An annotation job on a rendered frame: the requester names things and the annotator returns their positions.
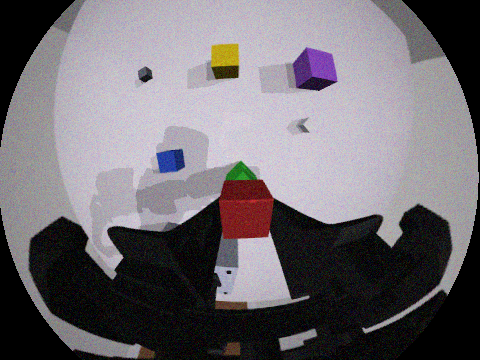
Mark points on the red block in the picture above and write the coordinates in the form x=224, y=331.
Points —
x=245, y=207

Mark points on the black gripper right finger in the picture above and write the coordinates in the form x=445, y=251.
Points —
x=305, y=245

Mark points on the yellow block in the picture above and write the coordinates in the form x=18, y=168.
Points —
x=225, y=61

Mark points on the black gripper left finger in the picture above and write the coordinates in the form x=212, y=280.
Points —
x=190, y=249

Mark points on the purple block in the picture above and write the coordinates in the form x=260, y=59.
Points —
x=314, y=69

